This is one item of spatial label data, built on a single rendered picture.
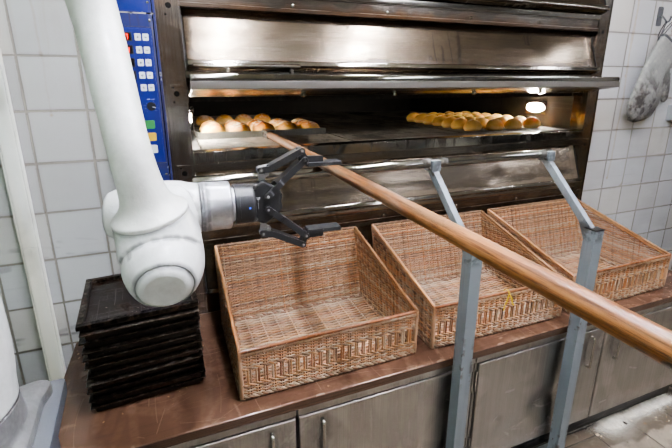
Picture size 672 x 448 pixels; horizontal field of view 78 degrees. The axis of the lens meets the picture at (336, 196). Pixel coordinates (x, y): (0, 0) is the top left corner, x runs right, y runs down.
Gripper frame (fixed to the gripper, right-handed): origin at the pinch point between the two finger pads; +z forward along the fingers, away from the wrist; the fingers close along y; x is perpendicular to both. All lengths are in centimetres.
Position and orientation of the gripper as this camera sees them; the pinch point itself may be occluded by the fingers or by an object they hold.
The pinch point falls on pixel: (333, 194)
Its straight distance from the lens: 84.1
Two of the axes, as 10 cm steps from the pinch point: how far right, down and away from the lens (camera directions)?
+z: 9.3, -0.9, 3.6
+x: 3.7, 2.4, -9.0
